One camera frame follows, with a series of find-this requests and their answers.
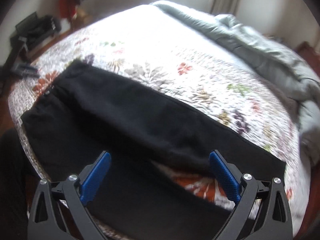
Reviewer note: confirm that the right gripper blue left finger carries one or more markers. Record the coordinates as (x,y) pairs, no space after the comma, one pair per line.
(59,209)

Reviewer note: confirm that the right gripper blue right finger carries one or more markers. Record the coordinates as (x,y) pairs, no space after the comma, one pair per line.
(225,177)

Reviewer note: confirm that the black pants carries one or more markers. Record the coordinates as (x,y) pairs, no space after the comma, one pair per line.
(87,111)

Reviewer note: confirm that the grey duvet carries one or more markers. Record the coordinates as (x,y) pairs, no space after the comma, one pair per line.
(273,61)

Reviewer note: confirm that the black metal chair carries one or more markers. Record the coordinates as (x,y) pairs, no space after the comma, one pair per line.
(33,30)

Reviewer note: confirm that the floral quilted bedspread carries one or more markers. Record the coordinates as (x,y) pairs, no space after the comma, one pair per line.
(159,51)

